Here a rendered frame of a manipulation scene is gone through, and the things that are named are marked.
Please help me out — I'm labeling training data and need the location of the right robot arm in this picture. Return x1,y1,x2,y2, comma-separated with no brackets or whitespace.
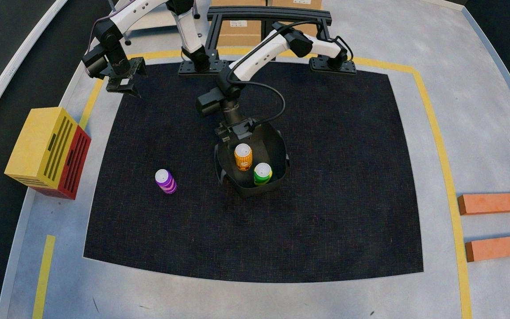
81,0,228,80

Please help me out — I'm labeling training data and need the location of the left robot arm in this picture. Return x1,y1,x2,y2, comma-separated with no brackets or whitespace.
195,22,357,142

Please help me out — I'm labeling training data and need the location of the green and yellow drink can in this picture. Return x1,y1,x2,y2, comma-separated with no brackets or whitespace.
254,163,272,187

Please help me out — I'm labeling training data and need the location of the orange striped drink can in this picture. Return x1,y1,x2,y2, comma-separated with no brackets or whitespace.
234,144,252,171

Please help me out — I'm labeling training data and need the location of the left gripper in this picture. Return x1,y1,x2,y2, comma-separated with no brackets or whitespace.
214,103,259,149

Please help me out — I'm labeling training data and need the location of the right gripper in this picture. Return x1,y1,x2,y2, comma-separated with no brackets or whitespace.
106,55,148,98

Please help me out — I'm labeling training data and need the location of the purple drink can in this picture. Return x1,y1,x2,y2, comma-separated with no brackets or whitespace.
155,169,177,194

